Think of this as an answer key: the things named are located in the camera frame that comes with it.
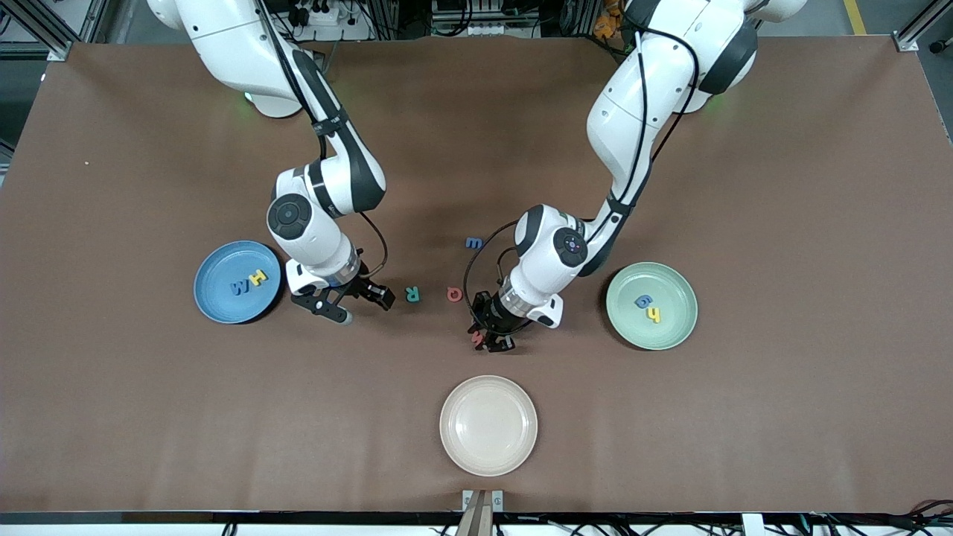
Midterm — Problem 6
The cream plate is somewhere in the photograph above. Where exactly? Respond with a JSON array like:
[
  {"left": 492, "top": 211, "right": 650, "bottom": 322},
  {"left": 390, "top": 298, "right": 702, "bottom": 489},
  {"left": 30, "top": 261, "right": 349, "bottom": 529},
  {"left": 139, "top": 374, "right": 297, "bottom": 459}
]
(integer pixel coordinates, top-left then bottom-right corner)
[{"left": 439, "top": 374, "right": 538, "bottom": 477}]

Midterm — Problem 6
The black table edge rail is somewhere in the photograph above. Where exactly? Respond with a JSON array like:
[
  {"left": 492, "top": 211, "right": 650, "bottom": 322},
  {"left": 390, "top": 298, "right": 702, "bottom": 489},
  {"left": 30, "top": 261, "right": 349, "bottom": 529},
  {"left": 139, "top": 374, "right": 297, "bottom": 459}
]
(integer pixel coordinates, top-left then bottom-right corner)
[{"left": 0, "top": 510, "right": 953, "bottom": 526}]

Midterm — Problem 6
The green plate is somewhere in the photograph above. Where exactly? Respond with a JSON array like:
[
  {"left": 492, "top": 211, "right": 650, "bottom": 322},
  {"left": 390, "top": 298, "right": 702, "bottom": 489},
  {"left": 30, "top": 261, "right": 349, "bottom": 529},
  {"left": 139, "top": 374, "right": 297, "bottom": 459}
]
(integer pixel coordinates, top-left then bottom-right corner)
[{"left": 605, "top": 261, "right": 699, "bottom": 351}]

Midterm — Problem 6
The white power strip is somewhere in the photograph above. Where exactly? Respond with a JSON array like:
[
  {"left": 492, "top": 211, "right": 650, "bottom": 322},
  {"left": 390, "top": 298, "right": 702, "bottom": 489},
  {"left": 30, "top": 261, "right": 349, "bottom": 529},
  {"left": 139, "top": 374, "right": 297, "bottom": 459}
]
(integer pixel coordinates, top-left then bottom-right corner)
[{"left": 294, "top": 0, "right": 343, "bottom": 27}]

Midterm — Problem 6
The bag of orange items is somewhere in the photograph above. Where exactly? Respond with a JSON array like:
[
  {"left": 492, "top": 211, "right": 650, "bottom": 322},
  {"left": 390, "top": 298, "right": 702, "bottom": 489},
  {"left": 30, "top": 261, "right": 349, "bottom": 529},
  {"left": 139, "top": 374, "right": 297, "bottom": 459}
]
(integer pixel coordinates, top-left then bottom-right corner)
[{"left": 593, "top": 0, "right": 625, "bottom": 39}]

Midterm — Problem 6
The brown table cover sheet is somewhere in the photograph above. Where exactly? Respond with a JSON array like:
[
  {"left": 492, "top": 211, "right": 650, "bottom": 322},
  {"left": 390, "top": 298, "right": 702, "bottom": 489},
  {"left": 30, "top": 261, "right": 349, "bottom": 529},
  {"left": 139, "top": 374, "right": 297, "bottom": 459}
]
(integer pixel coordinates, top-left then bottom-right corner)
[{"left": 0, "top": 36, "right": 953, "bottom": 514}]

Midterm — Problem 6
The aluminium frame profile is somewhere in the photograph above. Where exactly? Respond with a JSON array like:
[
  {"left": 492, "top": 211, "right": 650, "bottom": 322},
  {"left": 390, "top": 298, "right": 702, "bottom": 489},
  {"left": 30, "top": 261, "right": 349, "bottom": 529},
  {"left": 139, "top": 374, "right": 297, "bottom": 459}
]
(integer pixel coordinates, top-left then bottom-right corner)
[
  {"left": 0, "top": 0, "right": 112, "bottom": 62},
  {"left": 893, "top": 0, "right": 953, "bottom": 53}
]

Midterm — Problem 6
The blue plate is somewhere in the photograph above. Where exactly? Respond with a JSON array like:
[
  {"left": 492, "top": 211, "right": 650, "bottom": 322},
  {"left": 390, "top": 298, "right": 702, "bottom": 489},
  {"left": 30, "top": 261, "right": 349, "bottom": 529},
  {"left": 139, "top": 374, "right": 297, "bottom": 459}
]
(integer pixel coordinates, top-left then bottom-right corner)
[{"left": 194, "top": 240, "right": 283, "bottom": 325}]

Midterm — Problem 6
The metal table edge bracket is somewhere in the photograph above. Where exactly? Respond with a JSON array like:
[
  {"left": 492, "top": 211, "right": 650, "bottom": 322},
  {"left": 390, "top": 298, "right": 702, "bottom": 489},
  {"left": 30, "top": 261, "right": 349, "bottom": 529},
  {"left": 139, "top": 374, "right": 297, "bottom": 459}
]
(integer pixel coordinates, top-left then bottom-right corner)
[{"left": 462, "top": 489, "right": 505, "bottom": 536}]

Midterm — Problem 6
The tangle of floor cables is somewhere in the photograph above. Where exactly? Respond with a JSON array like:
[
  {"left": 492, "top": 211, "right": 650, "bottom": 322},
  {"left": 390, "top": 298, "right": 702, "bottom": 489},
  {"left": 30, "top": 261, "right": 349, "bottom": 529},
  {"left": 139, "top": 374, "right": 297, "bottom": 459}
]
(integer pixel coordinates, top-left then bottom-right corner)
[{"left": 774, "top": 500, "right": 953, "bottom": 536}]

